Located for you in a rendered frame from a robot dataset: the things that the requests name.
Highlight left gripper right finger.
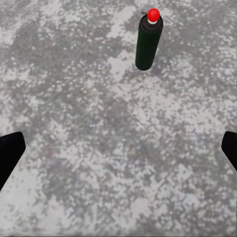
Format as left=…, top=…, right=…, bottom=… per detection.
left=221, top=131, right=237, bottom=171

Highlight pesticide atomizer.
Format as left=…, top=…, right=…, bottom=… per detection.
left=135, top=6, right=163, bottom=71

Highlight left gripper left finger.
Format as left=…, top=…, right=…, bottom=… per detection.
left=0, top=131, right=26, bottom=190

